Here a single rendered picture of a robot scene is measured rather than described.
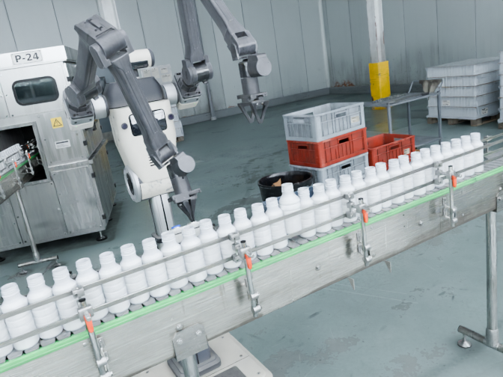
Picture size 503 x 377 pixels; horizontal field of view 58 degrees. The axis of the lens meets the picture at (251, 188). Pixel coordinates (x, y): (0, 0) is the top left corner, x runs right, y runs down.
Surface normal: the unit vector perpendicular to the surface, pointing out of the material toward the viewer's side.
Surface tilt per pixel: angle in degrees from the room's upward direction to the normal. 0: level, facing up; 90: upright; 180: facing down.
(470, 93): 90
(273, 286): 90
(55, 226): 90
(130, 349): 90
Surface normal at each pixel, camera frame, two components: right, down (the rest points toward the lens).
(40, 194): 0.21, 0.23
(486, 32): -0.85, 0.26
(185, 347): 0.50, 0.16
